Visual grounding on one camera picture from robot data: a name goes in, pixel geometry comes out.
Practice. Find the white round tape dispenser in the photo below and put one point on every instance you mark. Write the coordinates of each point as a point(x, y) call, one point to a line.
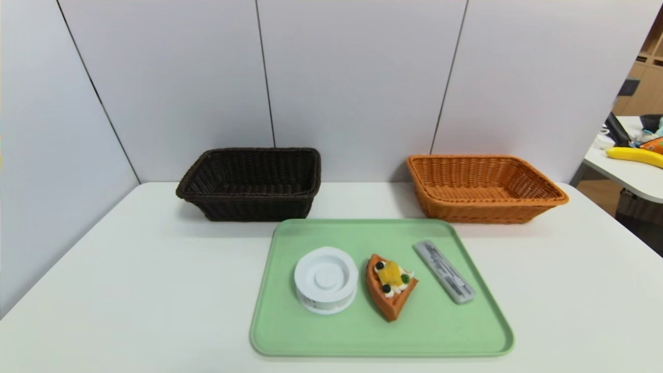
point(326, 280)

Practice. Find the dark brown wicker basket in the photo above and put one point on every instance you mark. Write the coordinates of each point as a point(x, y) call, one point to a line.
point(248, 207)

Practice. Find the grey rectangular pen case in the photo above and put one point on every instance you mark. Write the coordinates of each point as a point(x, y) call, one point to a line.
point(444, 272)

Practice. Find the yellow banana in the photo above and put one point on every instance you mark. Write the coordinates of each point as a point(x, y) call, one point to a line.
point(634, 155)

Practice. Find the small white cup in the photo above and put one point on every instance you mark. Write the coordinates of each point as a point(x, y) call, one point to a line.
point(603, 140)

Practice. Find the orange box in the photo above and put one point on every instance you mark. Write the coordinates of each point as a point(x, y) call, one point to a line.
point(655, 145)

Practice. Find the orange wicker basket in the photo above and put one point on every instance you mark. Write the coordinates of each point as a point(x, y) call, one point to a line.
point(481, 210)

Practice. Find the toy fruit tart slice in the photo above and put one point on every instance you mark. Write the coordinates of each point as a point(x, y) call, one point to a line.
point(388, 300)

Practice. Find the brown woven storage basket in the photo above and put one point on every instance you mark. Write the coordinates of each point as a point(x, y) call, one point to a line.
point(639, 207)

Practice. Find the wooden shelf unit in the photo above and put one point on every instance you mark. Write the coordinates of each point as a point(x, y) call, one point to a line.
point(650, 88)

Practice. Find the black slanted screen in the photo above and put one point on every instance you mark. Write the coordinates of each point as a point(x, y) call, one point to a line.
point(616, 129)

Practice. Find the light green plastic tray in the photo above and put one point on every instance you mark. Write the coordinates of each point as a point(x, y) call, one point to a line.
point(373, 331)

